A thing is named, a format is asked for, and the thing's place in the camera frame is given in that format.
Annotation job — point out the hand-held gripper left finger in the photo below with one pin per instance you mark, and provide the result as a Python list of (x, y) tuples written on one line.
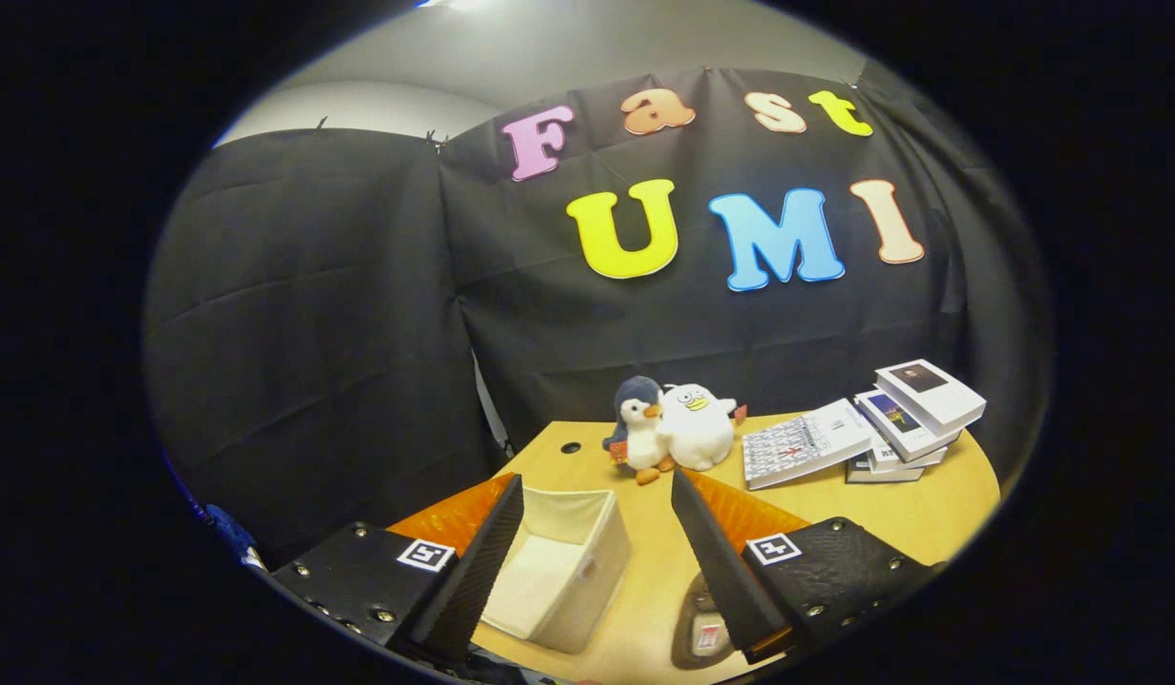
[(473, 580)]

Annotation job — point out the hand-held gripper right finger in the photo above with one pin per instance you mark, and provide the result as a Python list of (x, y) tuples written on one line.
[(730, 580)]

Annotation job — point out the brown fuzzy shoe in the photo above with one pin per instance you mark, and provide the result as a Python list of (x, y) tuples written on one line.
[(701, 633)]

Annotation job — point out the beige fabric storage box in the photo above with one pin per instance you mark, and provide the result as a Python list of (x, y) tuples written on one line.
[(587, 580)]

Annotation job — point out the patterned cover book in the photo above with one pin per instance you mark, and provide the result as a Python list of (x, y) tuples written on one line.
[(801, 447)]

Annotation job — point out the white duck plush toy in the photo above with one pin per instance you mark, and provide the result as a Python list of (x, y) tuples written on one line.
[(696, 428)]

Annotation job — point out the grey penguin plush toy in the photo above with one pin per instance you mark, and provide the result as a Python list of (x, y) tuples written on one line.
[(635, 428)]

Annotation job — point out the dark grey book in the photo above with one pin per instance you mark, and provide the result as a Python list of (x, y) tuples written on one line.
[(882, 474)]

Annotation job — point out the plain white book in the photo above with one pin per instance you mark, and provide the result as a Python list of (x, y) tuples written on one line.
[(918, 460)]

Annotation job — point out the blue object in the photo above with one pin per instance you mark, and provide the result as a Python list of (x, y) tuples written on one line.
[(230, 533)]

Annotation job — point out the white book with dark picture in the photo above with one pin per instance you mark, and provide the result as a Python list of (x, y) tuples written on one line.
[(934, 400)]

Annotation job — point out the black backdrop cloth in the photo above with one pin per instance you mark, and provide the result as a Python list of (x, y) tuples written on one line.
[(340, 333)]

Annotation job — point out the large ceiling light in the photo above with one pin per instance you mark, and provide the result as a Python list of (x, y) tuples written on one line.
[(454, 3)]

